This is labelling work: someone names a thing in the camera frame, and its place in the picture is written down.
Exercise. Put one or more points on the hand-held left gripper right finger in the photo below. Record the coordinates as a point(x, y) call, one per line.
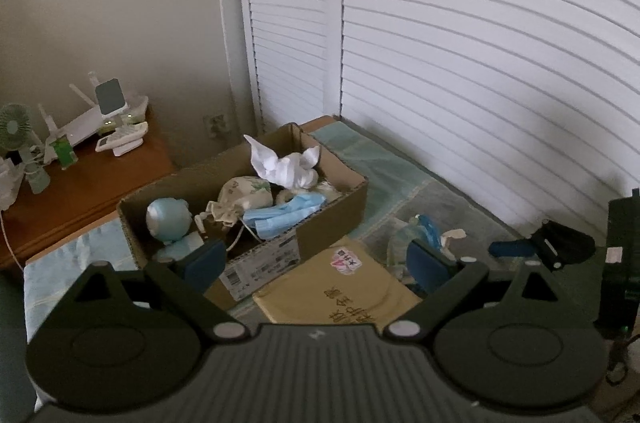
point(425, 265)

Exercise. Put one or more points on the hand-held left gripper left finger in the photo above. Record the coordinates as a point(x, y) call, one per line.
point(205, 263)

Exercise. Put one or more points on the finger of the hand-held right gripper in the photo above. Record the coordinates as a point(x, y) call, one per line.
point(510, 248)

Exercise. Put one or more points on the clear plastic bag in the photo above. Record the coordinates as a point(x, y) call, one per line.
point(430, 225)

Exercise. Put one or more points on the round blue plush toy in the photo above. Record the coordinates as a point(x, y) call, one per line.
point(167, 215)

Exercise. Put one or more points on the blue face mask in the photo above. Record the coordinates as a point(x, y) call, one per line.
point(285, 215)

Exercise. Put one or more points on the cardboard box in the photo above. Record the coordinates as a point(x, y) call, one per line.
point(320, 233)

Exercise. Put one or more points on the white cloth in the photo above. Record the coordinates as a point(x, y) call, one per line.
point(280, 168)

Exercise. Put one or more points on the grey green checked blanket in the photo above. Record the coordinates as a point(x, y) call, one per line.
point(440, 203)

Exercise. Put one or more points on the brown paper envelope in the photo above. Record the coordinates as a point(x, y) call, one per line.
point(310, 293)

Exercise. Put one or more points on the wooden nightstand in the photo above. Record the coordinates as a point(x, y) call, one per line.
point(100, 183)

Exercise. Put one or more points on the white desk phone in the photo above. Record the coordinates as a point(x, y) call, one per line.
point(122, 138)

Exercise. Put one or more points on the small green bottle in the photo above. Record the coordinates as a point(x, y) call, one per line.
point(65, 153)

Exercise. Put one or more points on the white router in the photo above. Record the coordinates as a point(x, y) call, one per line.
point(82, 125)

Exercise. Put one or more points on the white device with grey panel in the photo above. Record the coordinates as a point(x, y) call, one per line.
point(110, 97)

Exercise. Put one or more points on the white louvered door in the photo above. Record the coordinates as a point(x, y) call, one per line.
point(290, 3)
point(500, 53)

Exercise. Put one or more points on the small green desk fan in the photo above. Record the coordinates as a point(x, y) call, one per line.
point(12, 125)

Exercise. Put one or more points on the wall outlet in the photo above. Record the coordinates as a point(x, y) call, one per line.
point(216, 124)

